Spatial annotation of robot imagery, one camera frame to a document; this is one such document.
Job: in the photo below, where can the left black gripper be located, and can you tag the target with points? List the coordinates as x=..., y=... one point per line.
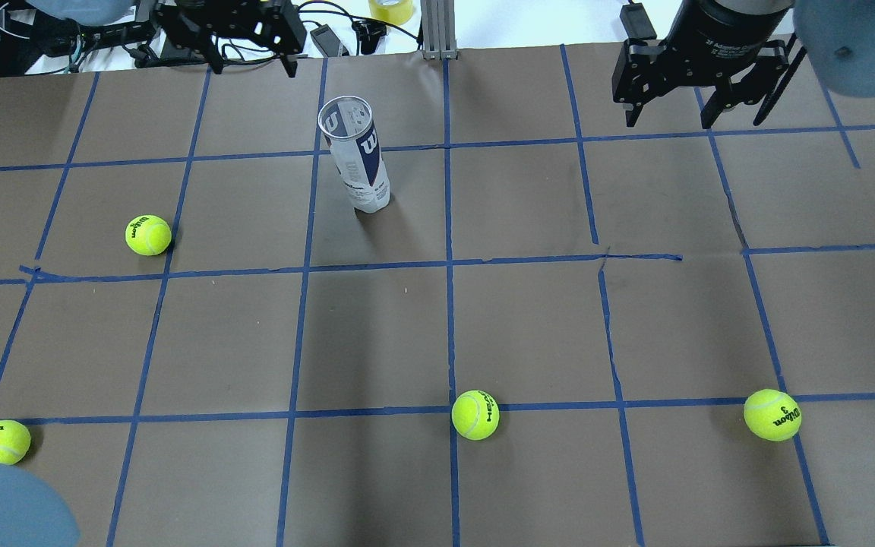
x=219, y=21

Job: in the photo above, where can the black power adapter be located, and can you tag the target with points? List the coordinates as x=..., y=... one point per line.
x=636, y=22

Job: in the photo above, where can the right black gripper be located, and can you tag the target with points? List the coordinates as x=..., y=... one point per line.
x=726, y=30

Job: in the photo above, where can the Head tennis ball centre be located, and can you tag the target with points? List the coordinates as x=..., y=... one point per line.
x=475, y=415

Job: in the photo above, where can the wilson tennis ball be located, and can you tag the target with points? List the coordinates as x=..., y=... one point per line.
x=148, y=235
x=15, y=441

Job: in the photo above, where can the white blue tennis ball can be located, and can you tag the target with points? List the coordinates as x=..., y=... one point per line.
x=347, y=124

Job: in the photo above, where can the yellow tape roll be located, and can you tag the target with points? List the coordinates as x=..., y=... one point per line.
x=395, y=12

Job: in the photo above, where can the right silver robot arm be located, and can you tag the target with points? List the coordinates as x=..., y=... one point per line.
x=839, y=37

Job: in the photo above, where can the Wilson tennis ball far left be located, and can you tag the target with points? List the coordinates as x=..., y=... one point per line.
x=15, y=441

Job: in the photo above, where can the tennis ball near base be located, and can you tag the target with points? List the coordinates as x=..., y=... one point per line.
x=772, y=415

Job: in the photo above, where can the aluminium frame post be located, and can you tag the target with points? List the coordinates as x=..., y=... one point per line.
x=437, y=31

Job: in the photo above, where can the Wilson tennis ball front left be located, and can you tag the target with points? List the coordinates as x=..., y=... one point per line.
x=148, y=235

